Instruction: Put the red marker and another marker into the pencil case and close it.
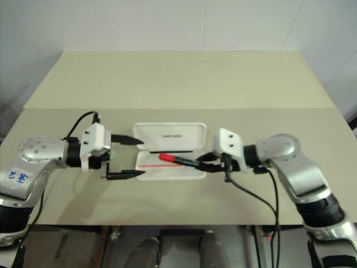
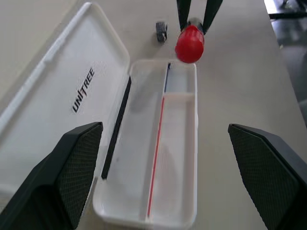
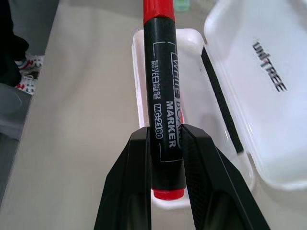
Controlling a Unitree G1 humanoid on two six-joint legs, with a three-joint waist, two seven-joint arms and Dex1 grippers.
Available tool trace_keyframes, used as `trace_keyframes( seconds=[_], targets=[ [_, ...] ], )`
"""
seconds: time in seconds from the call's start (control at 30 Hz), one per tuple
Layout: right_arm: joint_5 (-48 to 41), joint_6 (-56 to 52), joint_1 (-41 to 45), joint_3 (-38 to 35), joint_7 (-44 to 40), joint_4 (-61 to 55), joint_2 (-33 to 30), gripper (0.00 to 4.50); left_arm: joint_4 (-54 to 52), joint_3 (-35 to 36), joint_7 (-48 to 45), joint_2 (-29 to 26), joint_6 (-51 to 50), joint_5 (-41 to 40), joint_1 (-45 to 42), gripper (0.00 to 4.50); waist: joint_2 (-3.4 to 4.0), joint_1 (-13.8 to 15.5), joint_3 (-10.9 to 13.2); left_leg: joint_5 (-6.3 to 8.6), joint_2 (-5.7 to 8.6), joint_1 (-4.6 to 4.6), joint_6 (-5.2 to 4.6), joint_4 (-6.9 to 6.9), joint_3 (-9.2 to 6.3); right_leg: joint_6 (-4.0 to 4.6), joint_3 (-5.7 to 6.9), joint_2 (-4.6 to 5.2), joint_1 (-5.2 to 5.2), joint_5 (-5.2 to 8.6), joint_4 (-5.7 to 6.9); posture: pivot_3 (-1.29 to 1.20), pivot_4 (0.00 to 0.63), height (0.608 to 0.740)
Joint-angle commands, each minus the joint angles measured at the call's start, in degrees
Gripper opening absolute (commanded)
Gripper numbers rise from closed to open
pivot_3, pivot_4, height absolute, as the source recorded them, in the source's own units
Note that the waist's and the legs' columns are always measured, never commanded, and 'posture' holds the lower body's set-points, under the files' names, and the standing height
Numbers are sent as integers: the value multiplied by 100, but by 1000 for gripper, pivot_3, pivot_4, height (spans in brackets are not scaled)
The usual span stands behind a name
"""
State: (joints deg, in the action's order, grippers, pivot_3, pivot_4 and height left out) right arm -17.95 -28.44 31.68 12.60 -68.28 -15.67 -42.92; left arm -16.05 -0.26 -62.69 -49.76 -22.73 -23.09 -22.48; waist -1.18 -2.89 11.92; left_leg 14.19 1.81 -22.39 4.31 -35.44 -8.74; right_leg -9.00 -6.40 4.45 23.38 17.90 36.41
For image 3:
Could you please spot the red capped whiteboard marker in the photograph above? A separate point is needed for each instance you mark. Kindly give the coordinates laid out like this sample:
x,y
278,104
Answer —
x,y
161,79

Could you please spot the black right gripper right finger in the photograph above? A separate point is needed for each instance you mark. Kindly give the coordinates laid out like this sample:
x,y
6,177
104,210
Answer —
x,y
216,182

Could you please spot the person's patterned sneaker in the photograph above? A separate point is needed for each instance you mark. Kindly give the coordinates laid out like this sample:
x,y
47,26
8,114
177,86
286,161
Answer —
x,y
29,72

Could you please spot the white plastic pencil case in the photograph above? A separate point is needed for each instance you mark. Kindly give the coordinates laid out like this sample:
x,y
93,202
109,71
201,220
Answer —
x,y
242,79

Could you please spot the person's dark trouser leg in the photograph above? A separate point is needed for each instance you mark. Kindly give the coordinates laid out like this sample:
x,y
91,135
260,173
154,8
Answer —
x,y
12,36

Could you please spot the green object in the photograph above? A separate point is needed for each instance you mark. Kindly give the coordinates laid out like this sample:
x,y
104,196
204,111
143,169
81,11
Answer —
x,y
182,5

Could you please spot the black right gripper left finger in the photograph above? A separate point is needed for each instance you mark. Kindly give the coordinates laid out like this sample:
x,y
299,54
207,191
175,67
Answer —
x,y
124,182

